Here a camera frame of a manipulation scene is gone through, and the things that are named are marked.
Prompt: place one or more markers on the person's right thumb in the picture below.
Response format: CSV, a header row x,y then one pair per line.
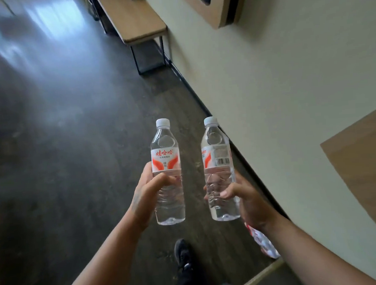
x,y
229,193

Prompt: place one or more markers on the person's left forearm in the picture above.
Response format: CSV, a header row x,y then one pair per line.
x,y
103,266

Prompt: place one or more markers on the black shoe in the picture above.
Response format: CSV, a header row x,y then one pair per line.
x,y
183,254

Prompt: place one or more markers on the person's right forearm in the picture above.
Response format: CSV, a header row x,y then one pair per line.
x,y
309,254

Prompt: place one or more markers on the person's right hand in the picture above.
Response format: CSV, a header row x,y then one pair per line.
x,y
252,206

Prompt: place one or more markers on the black trousers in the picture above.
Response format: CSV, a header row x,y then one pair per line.
x,y
192,283

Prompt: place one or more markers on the clear water bottle barcode label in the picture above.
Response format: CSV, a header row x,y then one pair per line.
x,y
216,151

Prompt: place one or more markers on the red white plastic package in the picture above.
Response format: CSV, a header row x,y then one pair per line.
x,y
264,242

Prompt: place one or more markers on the clear water bottle winged label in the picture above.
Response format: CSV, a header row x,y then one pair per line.
x,y
166,155

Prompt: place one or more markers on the light wooden cabinet panel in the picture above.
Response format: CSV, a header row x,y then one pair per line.
x,y
364,165

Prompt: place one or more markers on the wooden wall panel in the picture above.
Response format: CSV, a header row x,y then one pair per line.
x,y
221,13

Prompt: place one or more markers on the person's left hand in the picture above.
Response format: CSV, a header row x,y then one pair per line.
x,y
144,200

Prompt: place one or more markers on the person's left thumb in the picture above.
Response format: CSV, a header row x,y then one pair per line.
x,y
163,179

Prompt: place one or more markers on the wooden bench black metal frame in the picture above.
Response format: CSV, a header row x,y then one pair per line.
x,y
132,18

